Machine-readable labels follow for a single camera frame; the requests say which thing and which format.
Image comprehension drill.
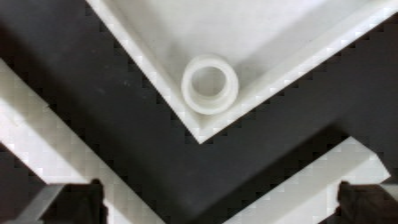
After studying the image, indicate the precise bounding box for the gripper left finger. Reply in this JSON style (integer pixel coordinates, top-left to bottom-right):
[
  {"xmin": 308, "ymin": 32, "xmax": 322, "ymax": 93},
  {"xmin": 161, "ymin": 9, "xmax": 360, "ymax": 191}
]
[{"xmin": 12, "ymin": 179, "xmax": 111, "ymax": 224}]

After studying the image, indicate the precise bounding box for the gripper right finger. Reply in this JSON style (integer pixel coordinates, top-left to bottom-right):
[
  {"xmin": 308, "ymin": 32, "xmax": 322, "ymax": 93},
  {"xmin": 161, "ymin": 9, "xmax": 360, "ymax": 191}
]
[{"xmin": 322, "ymin": 182, "xmax": 398, "ymax": 224}]

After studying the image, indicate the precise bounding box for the white square tabletop part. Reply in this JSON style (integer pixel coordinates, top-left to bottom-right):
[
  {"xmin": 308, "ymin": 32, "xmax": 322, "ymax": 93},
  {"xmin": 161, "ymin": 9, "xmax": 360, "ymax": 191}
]
[{"xmin": 86, "ymin": 0, "xmax": 398, "ymax": 141}]

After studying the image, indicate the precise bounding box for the white L-shaped obstacle fence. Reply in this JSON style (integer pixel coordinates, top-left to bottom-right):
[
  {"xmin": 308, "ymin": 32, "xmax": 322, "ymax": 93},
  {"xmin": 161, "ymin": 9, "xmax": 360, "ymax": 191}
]
[{"xmin": 0, "ymin": 60, "xmax": 392, "ymax": 224}]

